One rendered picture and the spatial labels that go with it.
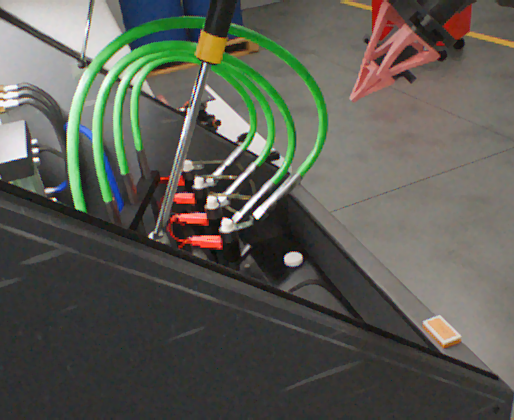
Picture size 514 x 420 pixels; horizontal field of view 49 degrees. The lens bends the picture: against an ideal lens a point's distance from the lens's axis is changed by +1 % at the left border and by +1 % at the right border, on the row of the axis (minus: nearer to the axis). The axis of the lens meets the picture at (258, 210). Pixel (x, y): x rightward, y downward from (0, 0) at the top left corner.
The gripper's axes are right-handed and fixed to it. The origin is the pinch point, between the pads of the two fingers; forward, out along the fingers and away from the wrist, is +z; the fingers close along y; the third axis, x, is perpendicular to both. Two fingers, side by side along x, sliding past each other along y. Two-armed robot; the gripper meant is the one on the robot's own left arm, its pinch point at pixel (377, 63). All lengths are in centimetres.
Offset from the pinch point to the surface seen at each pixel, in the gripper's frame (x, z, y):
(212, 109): 23, 51, -72
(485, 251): 173, 48, -72
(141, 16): 101, 173, -436
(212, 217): -2.7, 35.8, 0.0
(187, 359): -23, 23, 39
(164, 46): -23.5, 17.0, -7.4
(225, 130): 21, 47, -55
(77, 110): -31.8, 25.9, 3.5
